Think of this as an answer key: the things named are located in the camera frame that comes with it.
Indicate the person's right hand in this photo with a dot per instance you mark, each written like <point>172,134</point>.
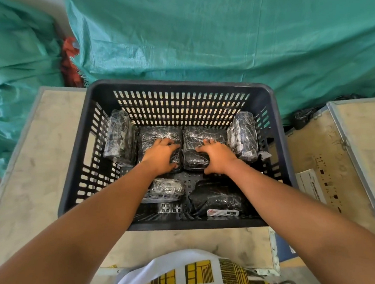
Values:
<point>222,158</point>

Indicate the person's left hand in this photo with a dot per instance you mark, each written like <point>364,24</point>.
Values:
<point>159,158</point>

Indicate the person's right thumb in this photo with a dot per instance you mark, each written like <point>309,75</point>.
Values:
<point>202,149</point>

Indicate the person's left thumb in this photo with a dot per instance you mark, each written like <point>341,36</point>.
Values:
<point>174,146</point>

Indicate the black film-wrapped packet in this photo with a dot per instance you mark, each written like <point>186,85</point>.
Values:
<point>148,135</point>
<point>193,161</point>

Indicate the person's left forearm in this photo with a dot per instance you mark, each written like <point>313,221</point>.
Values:
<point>84,229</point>

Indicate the person's right forearm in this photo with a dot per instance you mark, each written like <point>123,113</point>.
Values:
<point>304,225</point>

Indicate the group of film-wrapped bundles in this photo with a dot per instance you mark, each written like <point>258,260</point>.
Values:
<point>120,139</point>

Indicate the small white paper tag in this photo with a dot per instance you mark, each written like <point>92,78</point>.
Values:
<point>265,155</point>

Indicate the dark slotted plastic crate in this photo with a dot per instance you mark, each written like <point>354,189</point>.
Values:
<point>183,83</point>

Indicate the black plastic bag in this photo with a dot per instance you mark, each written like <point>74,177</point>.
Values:
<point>303,117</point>

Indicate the white paper label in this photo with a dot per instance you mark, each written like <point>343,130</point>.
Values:
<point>310,186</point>

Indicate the large green woven tarp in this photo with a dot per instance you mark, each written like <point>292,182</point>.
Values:
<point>230,30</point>

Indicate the blue flat object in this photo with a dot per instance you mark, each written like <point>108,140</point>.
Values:
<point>283,246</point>

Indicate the white shirt with yellow print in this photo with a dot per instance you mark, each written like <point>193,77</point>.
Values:
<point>172,277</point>

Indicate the red cloth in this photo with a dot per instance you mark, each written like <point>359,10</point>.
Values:
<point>70,60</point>

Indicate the wooden case with metal edges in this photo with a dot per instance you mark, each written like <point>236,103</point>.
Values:
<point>37,165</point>
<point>362,139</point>

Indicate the crumpled green woven tarp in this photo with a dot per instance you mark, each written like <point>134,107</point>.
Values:
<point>14,82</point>

